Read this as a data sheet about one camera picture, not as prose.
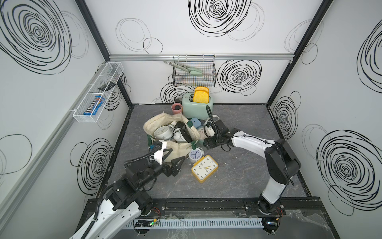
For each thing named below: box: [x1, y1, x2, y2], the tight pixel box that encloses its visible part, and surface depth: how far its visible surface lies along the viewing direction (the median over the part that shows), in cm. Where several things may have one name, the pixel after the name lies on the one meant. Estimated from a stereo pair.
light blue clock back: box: [191, 117, 202, 130], surface depth 107 cm
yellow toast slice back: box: [194, 86, 210, 93], surface depth 102 cm
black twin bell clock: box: [174, 120, 193, 143], surface depth 93 cm
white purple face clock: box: [187, 146, 205, 163], surface depth 91 cm
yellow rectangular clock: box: [191, 154, 219, 184], surface depth 86 cm
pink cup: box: [171, 102, 183, 115], surface depth 107 cm
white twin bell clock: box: [173, 127, 188, 143], surface depth 85 cm
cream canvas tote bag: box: [143, 112, 200, 160], surface depth 88 cm
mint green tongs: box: [163, 60, 203, 76], surface depth 94 cm
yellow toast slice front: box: [193, 89, 210, 104], surface depth 101 cm
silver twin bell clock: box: [153, 124, 174, 141], surface depth 89 cm
